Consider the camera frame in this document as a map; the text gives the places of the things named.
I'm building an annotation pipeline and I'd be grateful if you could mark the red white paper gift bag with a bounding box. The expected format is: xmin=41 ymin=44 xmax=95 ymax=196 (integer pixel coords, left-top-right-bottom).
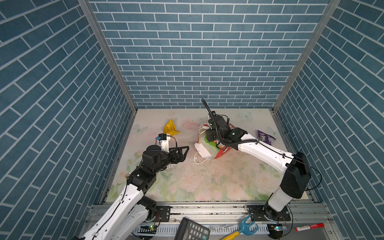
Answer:
xmin=194 ymin=122 xmax=234 ymax=165

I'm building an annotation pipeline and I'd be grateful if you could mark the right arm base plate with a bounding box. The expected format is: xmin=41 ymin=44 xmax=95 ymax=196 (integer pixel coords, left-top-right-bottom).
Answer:
xmin=246 ymin=204 xmax=292 ymax=222

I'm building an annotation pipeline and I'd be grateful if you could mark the blue yellow clamp tool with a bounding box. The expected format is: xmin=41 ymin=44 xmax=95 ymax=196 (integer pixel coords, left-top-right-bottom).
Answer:
xmin=222 ymin=215 xmax=259 ymax=240

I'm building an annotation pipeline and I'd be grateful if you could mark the black calculator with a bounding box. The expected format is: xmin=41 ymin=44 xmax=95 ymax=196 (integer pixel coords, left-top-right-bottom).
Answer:
xmin=174 ymin=218 xmax=210 ymax=240

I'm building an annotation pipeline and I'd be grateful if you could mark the yellow snack packet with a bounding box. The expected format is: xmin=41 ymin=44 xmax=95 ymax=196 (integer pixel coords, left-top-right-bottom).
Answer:
xmin=163 ymin=119 xmax=180 ymax=136

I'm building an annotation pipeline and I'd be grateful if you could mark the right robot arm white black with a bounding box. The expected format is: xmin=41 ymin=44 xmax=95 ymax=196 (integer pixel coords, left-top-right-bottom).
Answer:
xmin=206 ymin=116 xmax=311 ymax=221

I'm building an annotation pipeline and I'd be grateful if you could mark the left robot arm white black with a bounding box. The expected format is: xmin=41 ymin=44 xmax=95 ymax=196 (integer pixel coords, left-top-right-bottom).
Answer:
xmin=73 ymin=145 xmax=190 ymax=240

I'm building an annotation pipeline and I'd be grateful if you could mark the red white marker pen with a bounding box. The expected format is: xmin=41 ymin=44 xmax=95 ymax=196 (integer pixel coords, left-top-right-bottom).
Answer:
xmin=295 ymin=223 xmax=325 ymax=232

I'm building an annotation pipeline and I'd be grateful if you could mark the green snack packet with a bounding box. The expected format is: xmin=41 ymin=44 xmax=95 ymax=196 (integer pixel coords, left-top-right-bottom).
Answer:
xmin=204 ymin=136 xmax=219 ymax=149

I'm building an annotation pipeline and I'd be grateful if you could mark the aluminium front rail frame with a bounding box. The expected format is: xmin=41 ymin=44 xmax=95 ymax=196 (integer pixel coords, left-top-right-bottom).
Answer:
xmin=77 ymin=200 xmax=343 ymax=240

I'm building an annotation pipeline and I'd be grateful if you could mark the purple snack packet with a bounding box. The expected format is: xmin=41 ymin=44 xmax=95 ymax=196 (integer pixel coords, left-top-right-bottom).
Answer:
xmin=257 ymin=130 xmax=276 ymax=146

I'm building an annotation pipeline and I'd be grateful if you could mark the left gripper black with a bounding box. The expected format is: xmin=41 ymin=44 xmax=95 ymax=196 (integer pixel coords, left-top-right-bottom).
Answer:
xmin=152 ymin=146 xmax=190 ymax=176

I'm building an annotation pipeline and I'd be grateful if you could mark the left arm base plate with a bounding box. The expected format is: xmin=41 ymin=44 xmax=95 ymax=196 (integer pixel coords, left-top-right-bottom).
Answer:
xmin=145 ymin=206 xmax=171 ymax=223

